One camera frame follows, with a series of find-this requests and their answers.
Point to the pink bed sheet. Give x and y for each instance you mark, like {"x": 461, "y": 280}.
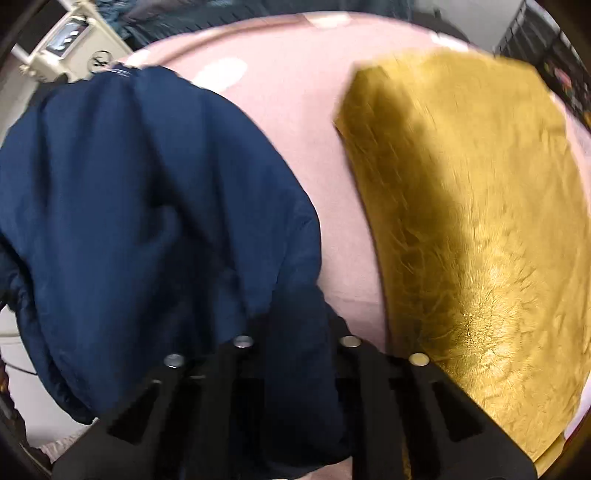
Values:
{"x": 286, "y": 120}

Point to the dark storage rack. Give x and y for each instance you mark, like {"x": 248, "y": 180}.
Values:
{"x": 549, "y": 50}

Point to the dark green cloth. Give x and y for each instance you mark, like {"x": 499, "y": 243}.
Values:
{"x": 258, "y": 14}

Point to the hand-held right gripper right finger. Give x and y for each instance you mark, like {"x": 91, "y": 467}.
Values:
{"x": 364, "y": 369}

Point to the yellow plush blanket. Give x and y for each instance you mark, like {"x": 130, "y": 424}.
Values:
{"x": 471, "y": 207}

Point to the navy blue jacket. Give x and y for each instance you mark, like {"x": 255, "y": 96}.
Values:
{"x": 138, "y": 207}

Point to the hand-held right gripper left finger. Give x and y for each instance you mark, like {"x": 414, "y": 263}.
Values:
{"x": 225, "y": 374}

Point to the beige appliance with control panel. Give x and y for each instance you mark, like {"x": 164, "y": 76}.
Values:
{"x": 78, "y": 41}

